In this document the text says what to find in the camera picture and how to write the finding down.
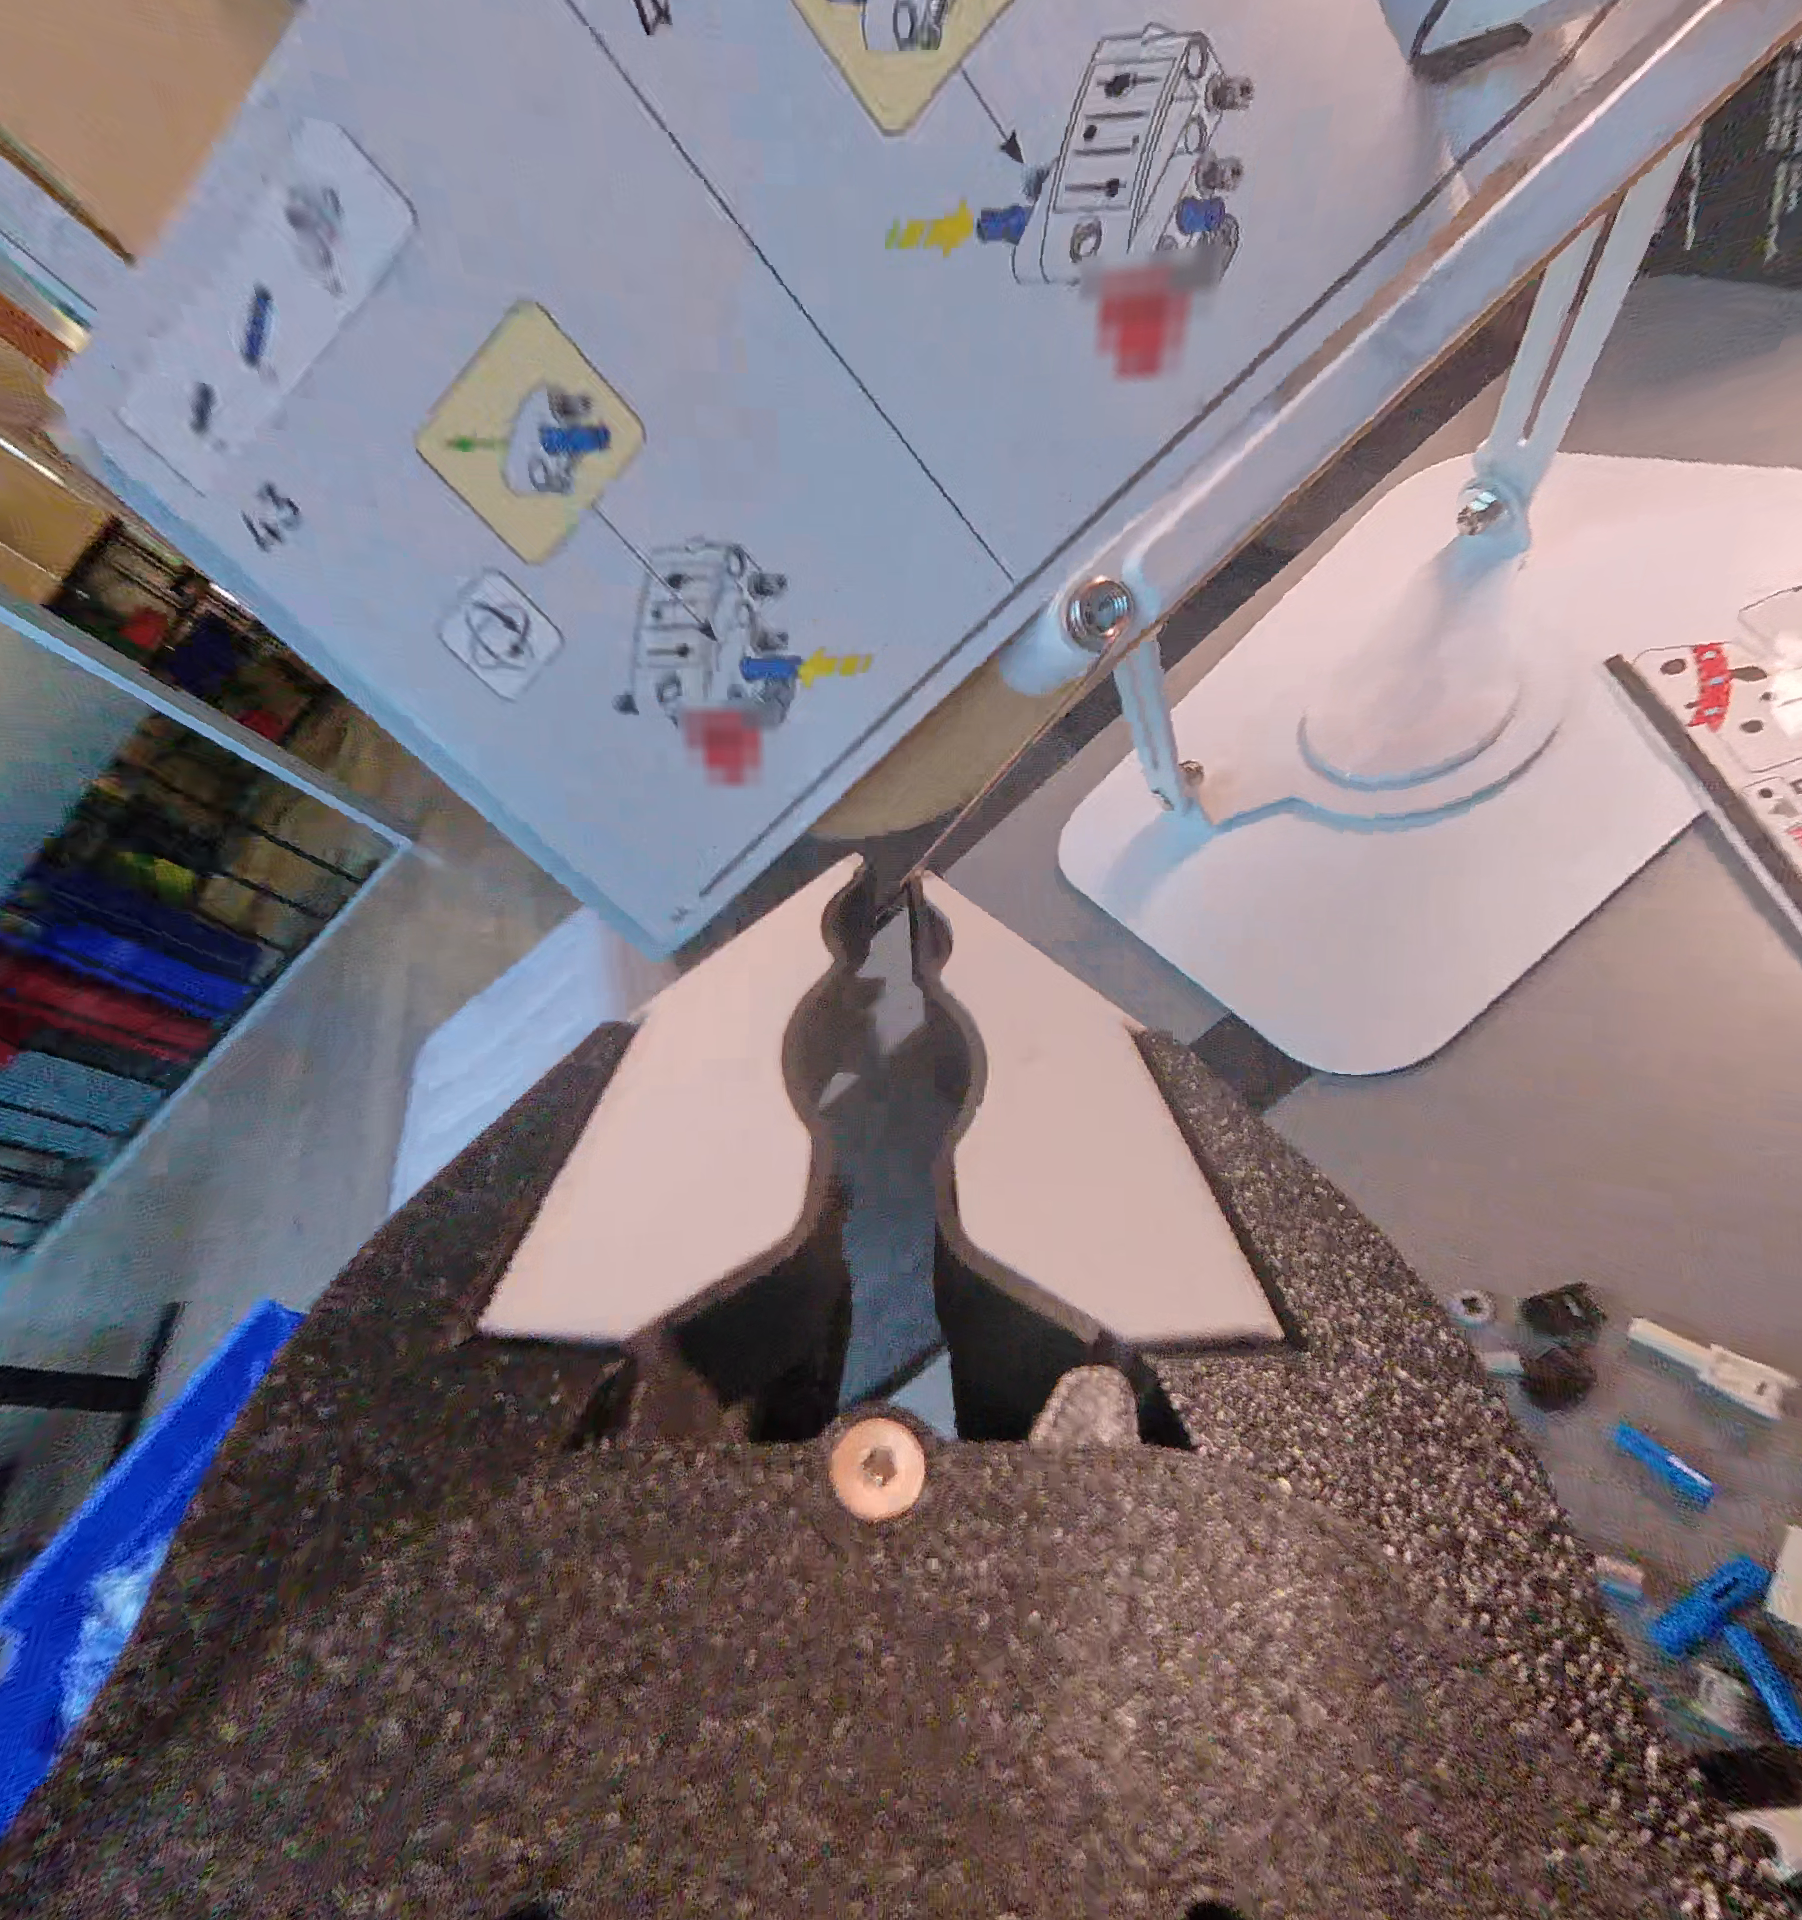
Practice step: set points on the white sticker sheet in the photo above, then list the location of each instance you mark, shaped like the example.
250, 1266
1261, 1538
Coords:
1772, 781

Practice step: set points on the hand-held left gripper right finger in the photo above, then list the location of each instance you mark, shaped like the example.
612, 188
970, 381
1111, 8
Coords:
1098, 1155

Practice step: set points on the instruction booklet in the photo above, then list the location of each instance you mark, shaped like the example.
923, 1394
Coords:
692, 359

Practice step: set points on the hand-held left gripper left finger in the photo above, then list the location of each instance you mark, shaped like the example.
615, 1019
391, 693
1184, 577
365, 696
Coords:
676, 1155

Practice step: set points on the white book stand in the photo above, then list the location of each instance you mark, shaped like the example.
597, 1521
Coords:
1383, 810

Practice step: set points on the toy set cardboard box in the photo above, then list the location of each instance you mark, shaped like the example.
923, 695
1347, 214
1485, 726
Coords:
1778, 181

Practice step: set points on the grey desk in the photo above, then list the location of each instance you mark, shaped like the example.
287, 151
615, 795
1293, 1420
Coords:
1501, 1171

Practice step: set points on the pile of small toy brick parts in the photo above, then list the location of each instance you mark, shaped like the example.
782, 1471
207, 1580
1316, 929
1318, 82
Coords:
1711, 1500

